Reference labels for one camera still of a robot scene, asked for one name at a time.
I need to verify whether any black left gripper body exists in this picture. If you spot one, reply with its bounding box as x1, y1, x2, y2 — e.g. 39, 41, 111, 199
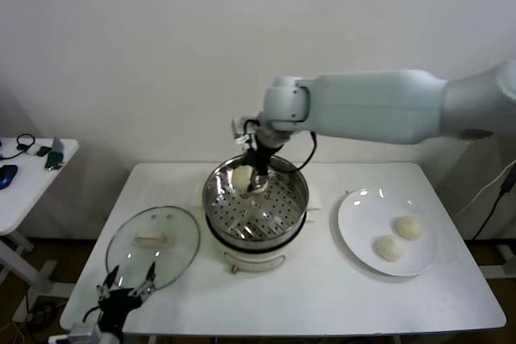
96, 288, 142, 331

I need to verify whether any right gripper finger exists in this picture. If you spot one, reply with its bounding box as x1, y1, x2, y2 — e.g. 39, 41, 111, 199
241, 172, 265, 199

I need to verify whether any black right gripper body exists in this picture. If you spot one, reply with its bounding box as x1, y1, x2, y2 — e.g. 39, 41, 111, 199
246, 142, 283, 178

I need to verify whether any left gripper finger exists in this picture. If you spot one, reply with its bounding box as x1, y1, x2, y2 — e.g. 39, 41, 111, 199
128, 262, 156, 299
95, 265, 120, 300

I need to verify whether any glass lid with cream handle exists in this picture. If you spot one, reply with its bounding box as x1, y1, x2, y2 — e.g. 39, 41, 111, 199
105, 205, 202, 292

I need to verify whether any perforated steel steamer basket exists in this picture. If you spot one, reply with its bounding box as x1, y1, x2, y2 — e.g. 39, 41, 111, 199
192, 155, 323, 242

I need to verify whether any white round plate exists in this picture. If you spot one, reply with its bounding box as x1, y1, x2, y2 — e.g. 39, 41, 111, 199
329, 187, 439, 279

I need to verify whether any white side table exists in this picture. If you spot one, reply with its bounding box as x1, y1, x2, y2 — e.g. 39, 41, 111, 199
0, 138, 81, 300

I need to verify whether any green tool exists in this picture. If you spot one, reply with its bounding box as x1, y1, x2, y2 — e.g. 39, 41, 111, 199
44, 137, 66, 172

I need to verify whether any blue computer mouse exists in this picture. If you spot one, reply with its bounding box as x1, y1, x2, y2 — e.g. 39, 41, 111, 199
0, 164, 19, 191

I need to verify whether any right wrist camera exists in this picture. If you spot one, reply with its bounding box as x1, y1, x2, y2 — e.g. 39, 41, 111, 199
231, 115, 260, 148

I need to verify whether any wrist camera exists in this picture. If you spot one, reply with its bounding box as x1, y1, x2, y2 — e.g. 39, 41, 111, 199
68, 321, 102, 344
231, 115, 260, 148

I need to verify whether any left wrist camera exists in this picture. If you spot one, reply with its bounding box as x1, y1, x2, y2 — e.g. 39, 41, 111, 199
68, 321, 102, 344

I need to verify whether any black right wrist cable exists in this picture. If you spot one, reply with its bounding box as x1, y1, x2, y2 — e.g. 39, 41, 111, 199
296, 130, 319, 172

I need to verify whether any black coiled floor cable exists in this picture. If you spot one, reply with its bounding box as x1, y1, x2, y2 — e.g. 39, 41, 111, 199
27, 299, 60, 325

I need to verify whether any black looped cable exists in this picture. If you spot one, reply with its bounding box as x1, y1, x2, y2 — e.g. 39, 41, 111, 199
0, 133, 40, 160

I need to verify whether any white wall cable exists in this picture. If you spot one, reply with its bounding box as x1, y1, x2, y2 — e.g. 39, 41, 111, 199
453, 158, 516, 220

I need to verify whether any black power cable with plug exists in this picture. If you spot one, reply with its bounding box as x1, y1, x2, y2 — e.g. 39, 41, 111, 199
471, 166, 516, 242

